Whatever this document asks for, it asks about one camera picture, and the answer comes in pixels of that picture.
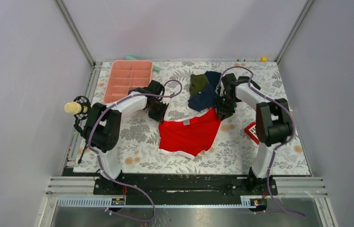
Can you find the navy blue underwear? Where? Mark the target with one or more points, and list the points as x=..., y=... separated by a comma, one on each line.
x=207, y=97

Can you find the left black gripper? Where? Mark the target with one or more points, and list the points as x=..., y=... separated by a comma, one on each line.
x=160, y=117

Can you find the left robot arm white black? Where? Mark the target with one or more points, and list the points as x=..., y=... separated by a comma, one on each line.
x=103, y=125

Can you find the red white grid block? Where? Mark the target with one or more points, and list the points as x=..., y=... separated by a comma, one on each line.
x=250, y=130

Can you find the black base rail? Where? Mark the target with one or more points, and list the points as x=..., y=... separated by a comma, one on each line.
x=173, y=189

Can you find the microphone with foam cover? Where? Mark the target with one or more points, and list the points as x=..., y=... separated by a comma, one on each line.
x=79, y=108

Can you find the floral patterned table mat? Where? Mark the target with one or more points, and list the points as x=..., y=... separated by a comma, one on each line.
x=232, y=152

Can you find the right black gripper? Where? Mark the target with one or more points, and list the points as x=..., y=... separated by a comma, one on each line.
x=222, y=112

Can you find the red underwear white trim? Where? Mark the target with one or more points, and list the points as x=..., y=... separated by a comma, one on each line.
x=189, y=137

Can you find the pink divided organizer tray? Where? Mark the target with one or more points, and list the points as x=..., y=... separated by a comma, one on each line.
x=125, y=76

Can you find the black underwear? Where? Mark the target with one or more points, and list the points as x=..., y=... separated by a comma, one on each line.
x=245, y=79

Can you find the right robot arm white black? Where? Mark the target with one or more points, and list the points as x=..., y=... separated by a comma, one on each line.
x=273, y=124

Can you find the olive green underwear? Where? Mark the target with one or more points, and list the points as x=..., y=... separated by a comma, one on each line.
x=197, y=83

